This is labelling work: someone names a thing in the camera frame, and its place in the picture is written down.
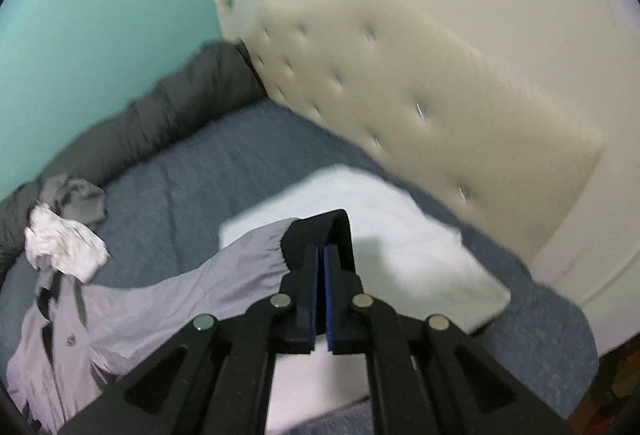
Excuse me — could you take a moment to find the dark grey crumpled garment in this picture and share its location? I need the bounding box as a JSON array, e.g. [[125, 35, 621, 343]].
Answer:
[[38, 174, 106, 228]]

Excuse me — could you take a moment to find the white crumpled garment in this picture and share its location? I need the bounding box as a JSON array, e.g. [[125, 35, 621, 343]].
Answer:
[[24, 203, 110, 285]]

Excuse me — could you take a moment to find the white pillow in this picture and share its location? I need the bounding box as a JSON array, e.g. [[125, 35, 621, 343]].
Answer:
[[219, 165, 511, 434]]

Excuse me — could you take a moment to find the dark grey rolled duvet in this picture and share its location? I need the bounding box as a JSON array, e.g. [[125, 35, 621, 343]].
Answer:
[[1, 40, 266, 277]]

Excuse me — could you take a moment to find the grey zip jacket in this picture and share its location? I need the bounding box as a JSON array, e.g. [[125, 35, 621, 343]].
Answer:
[[6, 210, 355, 434]]

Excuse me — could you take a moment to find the beige tufted headboard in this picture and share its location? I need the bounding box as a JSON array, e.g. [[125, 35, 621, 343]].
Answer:
[[244, 0, 604, 260]]

